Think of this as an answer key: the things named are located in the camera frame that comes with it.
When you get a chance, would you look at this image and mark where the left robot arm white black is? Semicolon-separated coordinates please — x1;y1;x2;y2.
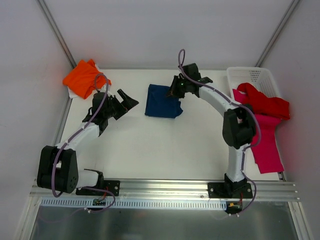
36;89;139;198

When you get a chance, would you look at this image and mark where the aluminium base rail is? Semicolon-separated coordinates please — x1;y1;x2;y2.
29;176;300;202

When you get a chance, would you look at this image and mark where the white slotted cable duct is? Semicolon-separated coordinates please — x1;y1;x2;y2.
40;197;227;211

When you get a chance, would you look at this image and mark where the orange folded t shirt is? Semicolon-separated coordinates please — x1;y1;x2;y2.
62;58;112;100

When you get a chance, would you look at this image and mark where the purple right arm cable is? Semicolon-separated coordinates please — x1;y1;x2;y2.
177;48;262;217

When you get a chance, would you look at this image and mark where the pink t shirt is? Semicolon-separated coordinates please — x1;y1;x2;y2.
233;93;284;174

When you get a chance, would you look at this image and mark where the left corner metal profile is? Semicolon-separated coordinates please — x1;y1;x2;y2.
36;0;77;69

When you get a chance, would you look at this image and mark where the corner metal profile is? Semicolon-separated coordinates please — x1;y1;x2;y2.
255;0;302;68
36;0;77;69

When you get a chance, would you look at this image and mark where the red t shirt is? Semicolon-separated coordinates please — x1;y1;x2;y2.
232;82;290;120

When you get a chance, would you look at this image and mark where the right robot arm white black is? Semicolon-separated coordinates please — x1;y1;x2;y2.
166;63;257;198

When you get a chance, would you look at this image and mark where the blue printed t shirt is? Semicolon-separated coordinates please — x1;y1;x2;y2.
144;84;183;119

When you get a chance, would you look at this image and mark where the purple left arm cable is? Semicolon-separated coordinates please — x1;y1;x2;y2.
51;73;116;215

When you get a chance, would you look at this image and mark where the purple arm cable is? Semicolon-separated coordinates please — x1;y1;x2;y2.
177;48;262;217
51;73;116;215

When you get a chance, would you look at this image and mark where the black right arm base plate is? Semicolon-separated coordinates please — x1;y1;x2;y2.
207;182;253;199

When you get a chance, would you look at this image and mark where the white plastic basket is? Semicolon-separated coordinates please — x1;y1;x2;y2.
226;67;282;100

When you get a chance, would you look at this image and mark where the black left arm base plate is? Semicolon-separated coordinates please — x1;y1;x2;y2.
75;179;121;197

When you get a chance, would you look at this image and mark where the right corner metal profile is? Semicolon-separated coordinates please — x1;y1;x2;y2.
255;0;302;68

